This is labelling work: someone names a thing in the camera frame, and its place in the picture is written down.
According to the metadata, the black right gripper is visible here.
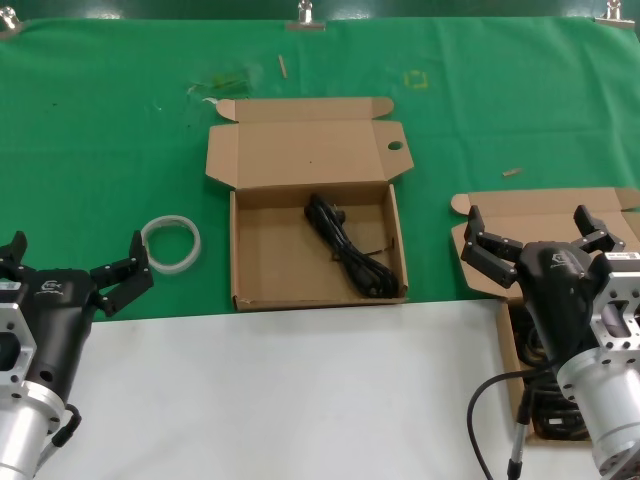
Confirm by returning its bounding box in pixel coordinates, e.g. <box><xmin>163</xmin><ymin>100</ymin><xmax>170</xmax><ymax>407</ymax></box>
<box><xmin>459</xmin><ymin>203</ymin><xmax>627</xmax><ymax>365</ymax></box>

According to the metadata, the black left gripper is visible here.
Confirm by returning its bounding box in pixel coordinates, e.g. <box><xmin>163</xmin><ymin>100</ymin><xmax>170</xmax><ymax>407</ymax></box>
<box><xmin>0</xmin><ymin>229</ymin><xmax>155</xmax><ymax>402</ymax></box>

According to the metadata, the black power cable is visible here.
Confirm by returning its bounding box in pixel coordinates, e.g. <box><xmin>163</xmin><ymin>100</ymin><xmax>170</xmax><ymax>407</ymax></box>
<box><xmin>303</xmin><ymin>192</ymin><xmax>403</xmax><ymax>301</ymax></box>

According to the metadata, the open cardboard box with hole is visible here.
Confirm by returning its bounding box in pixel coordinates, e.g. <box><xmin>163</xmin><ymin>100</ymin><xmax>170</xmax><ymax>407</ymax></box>
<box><xmin>204</xmin><ymin>96</ymin><xmax>415</xmax><ymax>314</ymax></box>

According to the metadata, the clear tape roll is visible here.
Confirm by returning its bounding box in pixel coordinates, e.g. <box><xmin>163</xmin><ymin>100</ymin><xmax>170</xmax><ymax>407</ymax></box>
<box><xmin>139</xmin><ymin>213</ymin><xmax>203</xmax><ymax>276</ymax></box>

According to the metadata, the green table cloth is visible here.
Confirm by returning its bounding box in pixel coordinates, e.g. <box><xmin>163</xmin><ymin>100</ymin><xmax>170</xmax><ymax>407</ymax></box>
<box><xmin>0</xmin><ymin>17</ymin><xmax>640</xmax><ymax>324</ymax></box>

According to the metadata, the clear plastic wrapper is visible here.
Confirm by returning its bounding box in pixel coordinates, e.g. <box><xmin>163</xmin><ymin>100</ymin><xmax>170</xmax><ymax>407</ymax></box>
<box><xmin>187</xmin><ymin>64</ymin><xmax>264</xmax><ymax>106</ymax></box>

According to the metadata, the open cardboard box of cables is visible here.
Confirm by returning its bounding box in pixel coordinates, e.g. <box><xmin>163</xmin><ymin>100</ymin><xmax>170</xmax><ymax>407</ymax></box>
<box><xmin>449</xmin><ymin>187</ymin><xmax>640</xmax><ymax>446</ymax></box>

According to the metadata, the silver left camera bracket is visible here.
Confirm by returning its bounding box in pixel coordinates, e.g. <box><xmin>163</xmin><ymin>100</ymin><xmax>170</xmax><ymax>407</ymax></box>
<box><xmin>0</xmin><ymin>300</ymin><xmax>40</xmax><ymax>397</ymax></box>

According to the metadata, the silver camera bracket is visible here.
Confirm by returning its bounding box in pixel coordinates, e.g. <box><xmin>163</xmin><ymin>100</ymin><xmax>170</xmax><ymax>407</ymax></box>
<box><xmin>0</xmin><ymin>300</ymin><xmax>40</xmax><ymax>397</ymax></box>
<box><xmin>589</xmin><ymin>251</ymin><xmax>640</xmax><ymax>362</ymax></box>

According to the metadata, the silver right camera bracket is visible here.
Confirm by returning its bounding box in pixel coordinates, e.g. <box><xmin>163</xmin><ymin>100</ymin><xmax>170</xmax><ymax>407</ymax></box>
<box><xmin>589</xmin><ymin>251</ymin><xmax>640</xmax><ymax>362</ymax></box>

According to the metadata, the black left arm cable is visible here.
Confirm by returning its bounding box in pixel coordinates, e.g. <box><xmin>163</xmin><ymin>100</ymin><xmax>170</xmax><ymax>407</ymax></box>
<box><xmin>49</xmin><ymin>402</ymin><xmax>83</xmax><ymax>449</ymax></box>

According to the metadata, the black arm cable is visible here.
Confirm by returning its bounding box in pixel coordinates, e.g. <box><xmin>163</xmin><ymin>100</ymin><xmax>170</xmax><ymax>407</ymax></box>
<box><xmin>466</xmin><ymin>366</ymin><xmax>572</xmax><ymax>480</ymax></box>
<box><xmin>49</xmin><ymin>402</ymin><xmax>83</xmax><ymax>449</ymax></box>

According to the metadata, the pile of black cables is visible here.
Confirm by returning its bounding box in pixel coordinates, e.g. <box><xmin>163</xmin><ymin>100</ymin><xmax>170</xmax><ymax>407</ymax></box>
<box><xmin>508</xmin><ymin>299</ymin><xmax>597</xmax><ymax>442</ymax></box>

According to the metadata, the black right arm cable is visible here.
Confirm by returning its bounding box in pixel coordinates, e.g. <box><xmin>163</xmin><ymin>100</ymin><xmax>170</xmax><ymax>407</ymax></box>
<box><xmin>466</xmin><ymin>366</ymin><xmax>572</xmax><ymax>480</ymax></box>

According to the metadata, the cable with metal connector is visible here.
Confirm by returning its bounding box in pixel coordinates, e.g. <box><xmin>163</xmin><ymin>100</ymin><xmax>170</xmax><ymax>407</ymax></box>
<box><xmin>505</xmin><ymin>387</ymin><xmax>539</xmax><ymax>480</ymax></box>

